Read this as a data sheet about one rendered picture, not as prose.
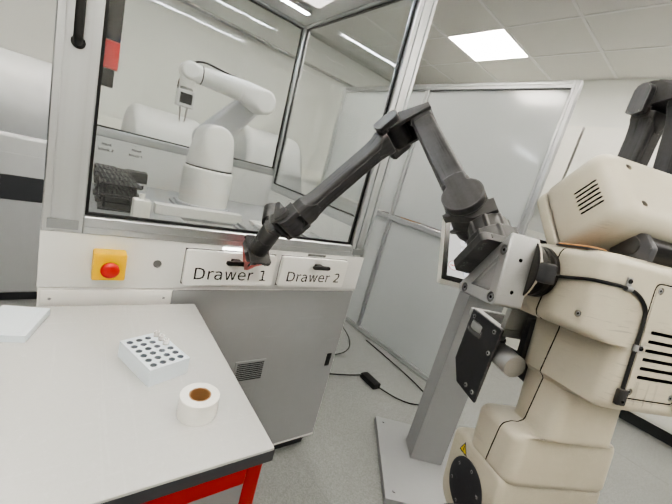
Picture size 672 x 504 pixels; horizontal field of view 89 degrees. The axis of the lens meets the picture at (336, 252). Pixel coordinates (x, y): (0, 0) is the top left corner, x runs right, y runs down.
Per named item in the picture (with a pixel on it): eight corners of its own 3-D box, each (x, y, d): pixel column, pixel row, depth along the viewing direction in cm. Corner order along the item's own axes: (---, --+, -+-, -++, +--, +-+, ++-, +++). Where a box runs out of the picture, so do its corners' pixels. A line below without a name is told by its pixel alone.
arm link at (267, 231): (264, 228, 92) (283, 236, 95) (267, 211, 97) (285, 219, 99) (254, 243, 97) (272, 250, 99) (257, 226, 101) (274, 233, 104)
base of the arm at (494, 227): (484, 237, 52) (550, 253, 54) (472, 200, 57) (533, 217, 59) (452, 270, 58) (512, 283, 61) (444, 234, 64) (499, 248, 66)
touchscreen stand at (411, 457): (487, 529, 144) (587, 308, 122) (383, 503, 143) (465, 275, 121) (451, 439, 192) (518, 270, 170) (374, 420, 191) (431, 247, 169)
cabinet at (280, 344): (312, 445, 163) (357, 290, 146) (19, 540, 100) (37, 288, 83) (242, 340, 236) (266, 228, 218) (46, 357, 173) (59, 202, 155)
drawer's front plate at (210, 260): (270, 286, 119) (277, 256, 116) (181, 285, 101) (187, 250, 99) (268, 284, 120) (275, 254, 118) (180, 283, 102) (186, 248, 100)
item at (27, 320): (24, 343, 69) (25, 335, 69) (-33, 340, 66) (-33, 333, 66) (50, 314, 81) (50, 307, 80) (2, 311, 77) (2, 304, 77)
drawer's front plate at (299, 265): (341, 287, 138) (349, 261, 136) (277, 286, 120) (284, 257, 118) (339, 285, 139) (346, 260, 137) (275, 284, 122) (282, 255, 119)
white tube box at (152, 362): (187, 373, 73) (190, 357, 73) (147, 387, 66) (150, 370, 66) (156, 345, 80) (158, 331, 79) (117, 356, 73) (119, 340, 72)
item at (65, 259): (354, 289, 145) (364, 257, 142) (36, 287, 83) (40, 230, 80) (264, 228, 218) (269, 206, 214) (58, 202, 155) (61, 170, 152)
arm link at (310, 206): (401, 112, 88) (416, 145, 95) (389, 107, 92) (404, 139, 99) (274, 221, 89) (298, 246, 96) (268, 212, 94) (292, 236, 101)
